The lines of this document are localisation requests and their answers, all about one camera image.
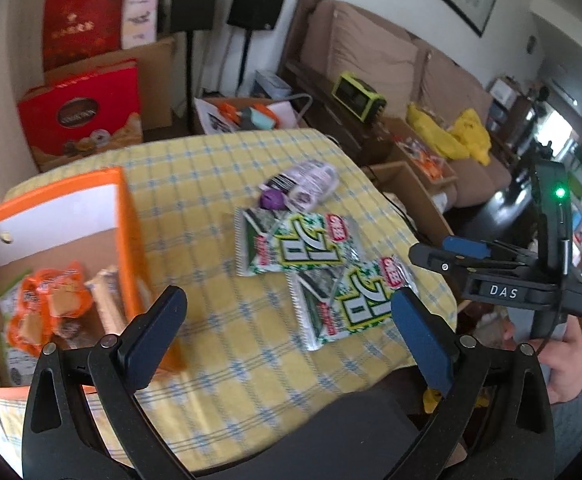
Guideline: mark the yellow plastic bag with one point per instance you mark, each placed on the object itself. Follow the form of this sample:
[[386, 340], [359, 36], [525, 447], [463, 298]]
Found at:
[[471, 132]]

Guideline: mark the empty brown cardboard box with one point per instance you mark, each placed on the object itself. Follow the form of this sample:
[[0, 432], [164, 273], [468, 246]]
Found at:
[[411, 195]]

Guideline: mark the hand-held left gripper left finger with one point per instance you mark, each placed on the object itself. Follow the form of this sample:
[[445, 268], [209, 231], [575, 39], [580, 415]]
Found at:
[[156, 335]]

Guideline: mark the brown beef snack packet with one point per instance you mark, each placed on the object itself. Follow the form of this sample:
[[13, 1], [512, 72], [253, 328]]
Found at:
[[73, 331]]

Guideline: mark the orange snack packet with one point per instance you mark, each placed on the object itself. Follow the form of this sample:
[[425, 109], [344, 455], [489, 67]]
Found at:
[[46, 305]]

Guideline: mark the wooden sofa with beige cushions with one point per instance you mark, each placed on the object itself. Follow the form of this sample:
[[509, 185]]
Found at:
[[371, 60]]

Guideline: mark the white blue small box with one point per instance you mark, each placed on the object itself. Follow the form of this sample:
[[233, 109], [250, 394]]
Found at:
[[271, 85]]

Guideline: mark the yellow cloth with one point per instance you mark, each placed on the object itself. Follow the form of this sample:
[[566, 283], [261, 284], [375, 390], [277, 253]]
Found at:
[[423, 125]]

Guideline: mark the green white seaweed packet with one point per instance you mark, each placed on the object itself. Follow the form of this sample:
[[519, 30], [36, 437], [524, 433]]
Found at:
[[356, 300], [296, 245]]

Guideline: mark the light green snack packet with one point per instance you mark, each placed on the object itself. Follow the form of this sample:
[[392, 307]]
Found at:
[[8, 300]]

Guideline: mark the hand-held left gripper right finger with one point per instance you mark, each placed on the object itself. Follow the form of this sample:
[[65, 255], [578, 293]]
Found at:
[[421, 335]]

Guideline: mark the printed paper sheet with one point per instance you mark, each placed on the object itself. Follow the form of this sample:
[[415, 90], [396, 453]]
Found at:
[[211, 120]]

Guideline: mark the person's right hand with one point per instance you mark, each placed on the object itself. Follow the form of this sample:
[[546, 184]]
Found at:
[[566, 360]]

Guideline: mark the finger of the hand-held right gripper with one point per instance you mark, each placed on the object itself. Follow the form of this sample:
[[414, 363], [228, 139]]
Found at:
[[463, 246], [431, 257]]

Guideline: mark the open floor cardboard box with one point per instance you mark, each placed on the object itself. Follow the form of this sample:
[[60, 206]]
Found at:
[[286, 115]]

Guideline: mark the background shelf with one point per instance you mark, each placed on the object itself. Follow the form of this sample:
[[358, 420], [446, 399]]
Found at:
[[506, 100]]

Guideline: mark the yellow plaid tablecloth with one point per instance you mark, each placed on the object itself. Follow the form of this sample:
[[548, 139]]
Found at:
[[211, 185]]

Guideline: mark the beige snack packet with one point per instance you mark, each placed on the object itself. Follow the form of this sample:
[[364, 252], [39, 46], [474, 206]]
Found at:
[[108, 300]]

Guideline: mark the orange cardboard box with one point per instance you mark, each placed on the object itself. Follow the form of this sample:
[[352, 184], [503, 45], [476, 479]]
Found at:
[[131, 240]]

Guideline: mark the orange item in box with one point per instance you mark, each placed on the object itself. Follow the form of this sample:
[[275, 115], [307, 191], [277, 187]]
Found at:
[[231, 112]]

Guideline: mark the large brown cardboard box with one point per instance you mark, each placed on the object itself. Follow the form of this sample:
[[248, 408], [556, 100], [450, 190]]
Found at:
[[156, 85]]

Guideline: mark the lime green radio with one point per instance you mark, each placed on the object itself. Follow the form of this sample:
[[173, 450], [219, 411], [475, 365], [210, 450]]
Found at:
[[358, 95]]

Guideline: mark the teal item in box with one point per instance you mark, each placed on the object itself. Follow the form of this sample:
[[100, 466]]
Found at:
[[263, 117]]

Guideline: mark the cardboard box with snacks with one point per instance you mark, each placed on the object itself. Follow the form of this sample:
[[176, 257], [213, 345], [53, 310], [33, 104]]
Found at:
[[418, 152]]

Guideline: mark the purple capped drink pouch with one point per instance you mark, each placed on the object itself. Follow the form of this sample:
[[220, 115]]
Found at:
[[303, 185]]

